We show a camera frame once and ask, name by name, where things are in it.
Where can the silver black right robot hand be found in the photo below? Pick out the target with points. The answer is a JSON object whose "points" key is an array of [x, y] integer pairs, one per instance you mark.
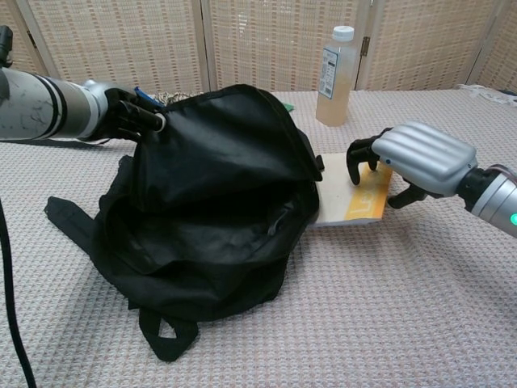
{"points": [[424, 157]]}

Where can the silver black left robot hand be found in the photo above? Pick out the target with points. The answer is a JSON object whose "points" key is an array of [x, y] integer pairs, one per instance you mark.
{"points": [[121, 113]]}

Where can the black fabric backpack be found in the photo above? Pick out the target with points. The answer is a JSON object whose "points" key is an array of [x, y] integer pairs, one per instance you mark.
{"points": [[202, 141]]}

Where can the white yellow Lexicon book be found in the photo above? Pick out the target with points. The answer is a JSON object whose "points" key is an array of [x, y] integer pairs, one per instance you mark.
{"points": [[335, 194]]}

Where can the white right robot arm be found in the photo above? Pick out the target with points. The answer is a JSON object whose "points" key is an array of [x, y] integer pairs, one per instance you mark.
{"points": [[493, 198]]}

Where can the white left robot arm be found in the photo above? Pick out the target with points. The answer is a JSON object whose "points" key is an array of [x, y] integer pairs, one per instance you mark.
{"points": [[32, 105]]}

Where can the blue snack bar wrapper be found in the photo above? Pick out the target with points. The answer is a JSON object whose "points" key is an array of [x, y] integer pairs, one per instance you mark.
{"points": [[142, 95]]}

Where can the woven rattan folding screen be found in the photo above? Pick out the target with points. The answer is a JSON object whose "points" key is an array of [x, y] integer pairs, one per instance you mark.
{"points": [[121, 40]]}

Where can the clear bottle with yellowish drink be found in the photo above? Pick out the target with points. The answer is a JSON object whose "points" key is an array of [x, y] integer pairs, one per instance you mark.
{"points": [[335, 101]]}

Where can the metal screen hinge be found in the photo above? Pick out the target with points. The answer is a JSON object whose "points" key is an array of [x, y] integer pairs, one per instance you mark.
{"points": [[366, 45]]}

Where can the pale pink woven tablecloth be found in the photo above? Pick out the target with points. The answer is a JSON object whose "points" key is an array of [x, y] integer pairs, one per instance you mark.
{"points": [[404, 303]]}

